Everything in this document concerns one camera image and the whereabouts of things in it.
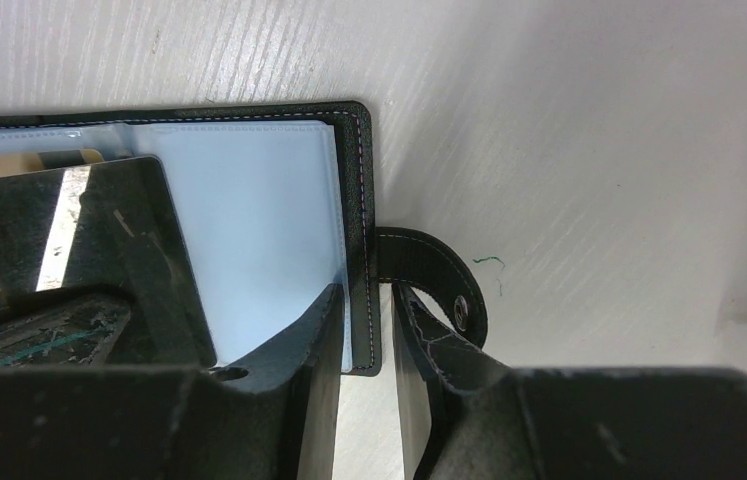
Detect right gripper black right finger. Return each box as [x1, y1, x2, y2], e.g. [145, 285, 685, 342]
[392, 284, 747, 479]

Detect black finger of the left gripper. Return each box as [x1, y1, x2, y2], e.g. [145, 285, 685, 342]
[0, 285, 132, 368]

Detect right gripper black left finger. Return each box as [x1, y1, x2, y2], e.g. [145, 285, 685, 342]
[0, 284, 344, 479]

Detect dark glossy credit card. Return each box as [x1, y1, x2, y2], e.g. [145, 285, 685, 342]
[0, 157, 217, 368]

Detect gold credit card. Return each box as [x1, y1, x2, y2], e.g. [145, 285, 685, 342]
[0, 149, 104, 178]

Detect black leather card holder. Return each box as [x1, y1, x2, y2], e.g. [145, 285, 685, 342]
[0, 100, 488, 376]

